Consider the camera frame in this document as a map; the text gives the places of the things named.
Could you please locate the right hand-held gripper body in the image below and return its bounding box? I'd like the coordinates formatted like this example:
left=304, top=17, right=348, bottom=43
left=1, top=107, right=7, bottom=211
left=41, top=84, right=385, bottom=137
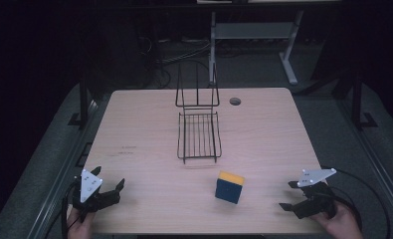
left=292, top=167, right=337, bottom=220

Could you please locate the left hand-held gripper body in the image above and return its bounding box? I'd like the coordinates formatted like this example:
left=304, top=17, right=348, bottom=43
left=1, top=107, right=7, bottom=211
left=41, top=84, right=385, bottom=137
left=72, top=168, right=121, bottom=223

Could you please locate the person's right hand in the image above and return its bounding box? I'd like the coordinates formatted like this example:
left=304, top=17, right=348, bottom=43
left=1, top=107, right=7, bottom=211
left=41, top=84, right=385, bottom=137
left=310, top=200, right=364, bottom=239

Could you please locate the person's left hand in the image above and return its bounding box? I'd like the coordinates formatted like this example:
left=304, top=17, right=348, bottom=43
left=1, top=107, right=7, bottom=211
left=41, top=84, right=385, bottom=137
left=66, top=206, right=97, bottom=239

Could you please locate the blue box with yellow top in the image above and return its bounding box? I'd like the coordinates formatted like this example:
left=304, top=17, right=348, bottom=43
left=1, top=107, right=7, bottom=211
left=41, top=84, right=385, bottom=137
left=214, top=170, right=246, bottom=205

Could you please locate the aluminium frame rail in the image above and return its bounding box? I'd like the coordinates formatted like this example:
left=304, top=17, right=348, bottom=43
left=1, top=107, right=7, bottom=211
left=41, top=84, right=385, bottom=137
left=337, top=99, right=393, bottom=230
left=26, top=99, right=100, bottom=239

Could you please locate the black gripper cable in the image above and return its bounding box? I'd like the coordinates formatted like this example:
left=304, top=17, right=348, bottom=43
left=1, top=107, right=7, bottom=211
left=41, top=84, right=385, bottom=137
left=44, top=181, right=82, bottom=239
left=320, top=164, right=393, bottom=239

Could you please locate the black metal post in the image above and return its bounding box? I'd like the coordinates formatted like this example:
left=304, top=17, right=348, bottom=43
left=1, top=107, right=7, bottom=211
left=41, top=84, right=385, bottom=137
left=349, top=63, right=379, bottom=131
left=68, top=63, right=91, bottom=131

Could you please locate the black wire rack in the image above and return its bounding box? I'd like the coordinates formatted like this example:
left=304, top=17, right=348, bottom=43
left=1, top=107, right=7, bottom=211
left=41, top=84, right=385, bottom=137
left=174, top=62, right=224, bottom=165

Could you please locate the bundle of floor cables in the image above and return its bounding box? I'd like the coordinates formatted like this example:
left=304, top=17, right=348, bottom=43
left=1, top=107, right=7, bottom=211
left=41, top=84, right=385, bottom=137
left=137, top=34, right=215, bottom=90

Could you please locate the grey metal desk frame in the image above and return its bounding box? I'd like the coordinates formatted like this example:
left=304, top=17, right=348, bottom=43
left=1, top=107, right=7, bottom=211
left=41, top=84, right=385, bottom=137
left=209, top=9, right=305, bottom=87

